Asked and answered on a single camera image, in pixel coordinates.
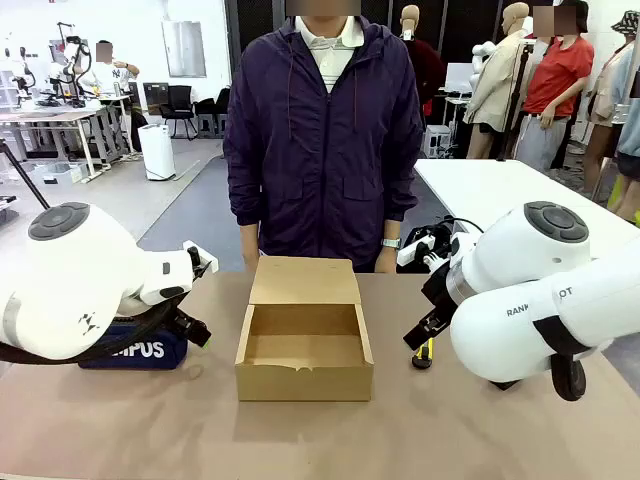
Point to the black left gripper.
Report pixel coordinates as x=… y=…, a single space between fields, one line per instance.
x=192 y=328

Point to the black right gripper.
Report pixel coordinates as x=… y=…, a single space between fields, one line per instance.
x=439 y=292

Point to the yellow black utility knife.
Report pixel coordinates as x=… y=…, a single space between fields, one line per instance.
x=423 y=358

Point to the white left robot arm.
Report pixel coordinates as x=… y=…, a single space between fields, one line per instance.
x=65 y=280

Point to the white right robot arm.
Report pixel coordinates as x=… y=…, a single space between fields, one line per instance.
x=500 y=330

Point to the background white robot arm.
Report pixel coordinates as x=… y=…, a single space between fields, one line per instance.
x=72 y=60

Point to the open brown cardboard box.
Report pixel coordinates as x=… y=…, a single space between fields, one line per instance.
x=300 y=385

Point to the clear plastic storage box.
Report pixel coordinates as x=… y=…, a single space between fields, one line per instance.
x=57 y=174

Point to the person's left hand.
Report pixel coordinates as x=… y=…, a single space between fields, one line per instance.
x=387 y=261

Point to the person's right hand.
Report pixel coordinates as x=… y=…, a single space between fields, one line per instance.
x=251 y=259

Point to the navy Campus pencil case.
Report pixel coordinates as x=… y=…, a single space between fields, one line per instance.
x=150 y=351

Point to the silver wristwatch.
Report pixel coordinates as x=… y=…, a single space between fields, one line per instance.
x=391 y=243

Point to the white table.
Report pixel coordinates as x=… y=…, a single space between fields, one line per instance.
x=475 y=185

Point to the white air purifier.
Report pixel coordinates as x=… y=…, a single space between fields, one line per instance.
x=157 y=152

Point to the white computer case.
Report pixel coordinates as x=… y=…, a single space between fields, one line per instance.
x=437 y=141

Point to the person in purple jacket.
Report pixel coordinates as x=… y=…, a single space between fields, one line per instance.
x=320 y=150

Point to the black office chair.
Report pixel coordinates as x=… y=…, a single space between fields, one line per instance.
x=179 y=105

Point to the black tripod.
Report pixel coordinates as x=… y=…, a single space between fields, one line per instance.
x=22 y=175

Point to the mannequin in beige coat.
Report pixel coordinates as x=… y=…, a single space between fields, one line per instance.
x=495 y=85

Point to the background grey workbench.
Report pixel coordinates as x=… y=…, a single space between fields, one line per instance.
x=50 y=116

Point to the mannequin in dark red top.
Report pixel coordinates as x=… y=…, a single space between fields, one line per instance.
x=425 y=65

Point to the seated person in white shirt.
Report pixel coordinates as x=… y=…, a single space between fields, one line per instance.
x=112 y=75

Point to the person in red shirt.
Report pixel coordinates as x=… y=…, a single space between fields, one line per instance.
x=557 y=80

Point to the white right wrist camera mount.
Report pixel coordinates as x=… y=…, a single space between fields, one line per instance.
x=415 y=252

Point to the grey wall panel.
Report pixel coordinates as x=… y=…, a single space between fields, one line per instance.
x=183 y=49

